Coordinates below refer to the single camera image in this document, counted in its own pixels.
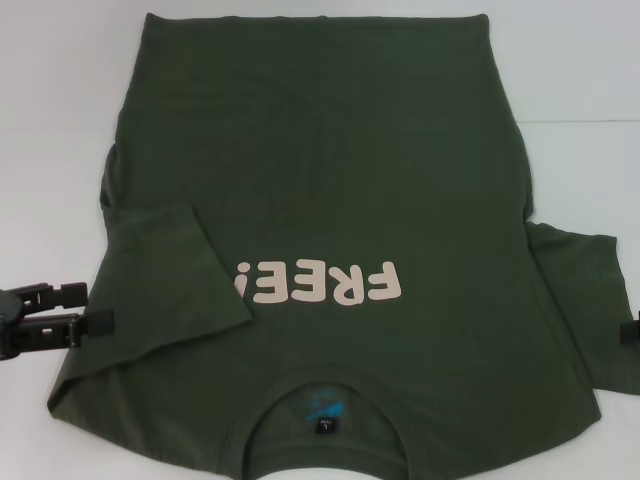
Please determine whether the dark green FREE! t-shirt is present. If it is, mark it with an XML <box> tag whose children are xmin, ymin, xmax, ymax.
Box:
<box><xmin>45</xmin><ymin>12</ymin><xmax>633</xmax><ymax>480</ymax></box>

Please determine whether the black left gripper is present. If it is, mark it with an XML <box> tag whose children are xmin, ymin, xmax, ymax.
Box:
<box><xmin>0</xmin><ymin>281</ymin><xmax>117</xmax><ymax>362</ymax></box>

